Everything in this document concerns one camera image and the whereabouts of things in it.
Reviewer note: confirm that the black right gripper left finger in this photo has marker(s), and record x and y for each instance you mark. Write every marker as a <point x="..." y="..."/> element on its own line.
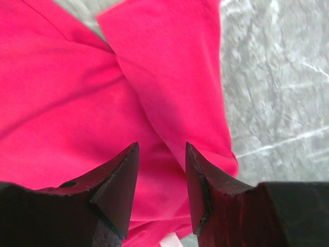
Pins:
<point x="91" y="210"/>

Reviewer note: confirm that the pink t shirt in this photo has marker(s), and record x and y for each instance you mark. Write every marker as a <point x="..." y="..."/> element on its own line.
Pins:
<point x="71" y="100"/>

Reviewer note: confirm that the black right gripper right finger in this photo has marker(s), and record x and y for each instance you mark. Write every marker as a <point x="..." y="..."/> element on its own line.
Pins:
<point x="228" y="212"/>

